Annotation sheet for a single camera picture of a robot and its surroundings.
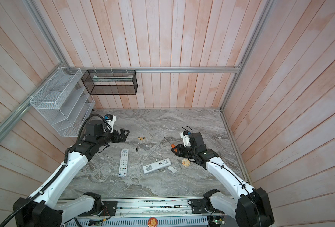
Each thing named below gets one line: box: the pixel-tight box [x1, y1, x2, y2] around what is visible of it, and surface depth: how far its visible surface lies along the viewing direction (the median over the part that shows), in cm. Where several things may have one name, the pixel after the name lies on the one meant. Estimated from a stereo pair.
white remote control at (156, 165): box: [142, 157, 172, 175], surface depth 89 cm
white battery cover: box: [167, 165, 178, 175], surface depth 89 cm
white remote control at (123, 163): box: [118, 148, 129, 177], surface depth 90 cm
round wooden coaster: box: [181, 157, 191, 167], surface depth 92 cm
